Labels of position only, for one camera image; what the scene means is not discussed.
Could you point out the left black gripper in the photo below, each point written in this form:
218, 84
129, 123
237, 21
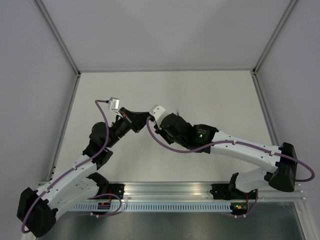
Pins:
138, 120

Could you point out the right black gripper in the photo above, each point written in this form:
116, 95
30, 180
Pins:
161, 131

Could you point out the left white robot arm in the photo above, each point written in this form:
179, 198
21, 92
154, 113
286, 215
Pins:
39, 209

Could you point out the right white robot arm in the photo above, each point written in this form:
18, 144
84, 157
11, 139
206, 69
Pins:
275, 164

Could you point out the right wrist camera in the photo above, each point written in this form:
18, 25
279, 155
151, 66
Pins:
158, 113

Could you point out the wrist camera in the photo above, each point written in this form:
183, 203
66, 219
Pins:
158, 113
113, 104

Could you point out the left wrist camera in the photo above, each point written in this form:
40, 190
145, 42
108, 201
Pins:
113, 104

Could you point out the aluminium front rail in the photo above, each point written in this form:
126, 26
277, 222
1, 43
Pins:
197, 191

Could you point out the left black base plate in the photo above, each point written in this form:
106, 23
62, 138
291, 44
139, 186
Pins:
117, 189

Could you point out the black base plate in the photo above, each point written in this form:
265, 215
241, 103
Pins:
225, 191
117, 189

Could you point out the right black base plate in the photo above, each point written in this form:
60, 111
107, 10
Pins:
225, 191

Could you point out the white slotted cable duct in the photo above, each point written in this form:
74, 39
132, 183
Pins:
148, 207

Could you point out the left aluminium frame post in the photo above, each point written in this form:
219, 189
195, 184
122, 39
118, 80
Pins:
42, 9

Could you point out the aluminium frame post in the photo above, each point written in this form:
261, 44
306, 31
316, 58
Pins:
42, 9
275, 34

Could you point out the right aluminium frame post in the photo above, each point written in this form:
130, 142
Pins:
275, 34

